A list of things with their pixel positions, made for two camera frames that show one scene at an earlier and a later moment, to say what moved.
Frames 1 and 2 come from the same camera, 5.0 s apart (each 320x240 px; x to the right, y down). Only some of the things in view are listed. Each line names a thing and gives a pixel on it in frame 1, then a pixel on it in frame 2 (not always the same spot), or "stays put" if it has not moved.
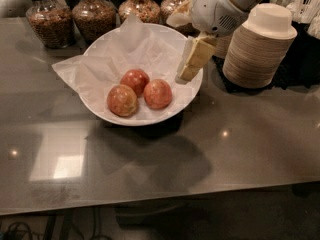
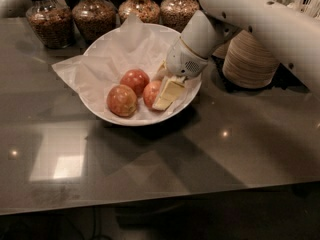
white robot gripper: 214,10 to 182,61
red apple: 157,94 stays put
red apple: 136,79 stays put
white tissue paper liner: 99,66 stays put
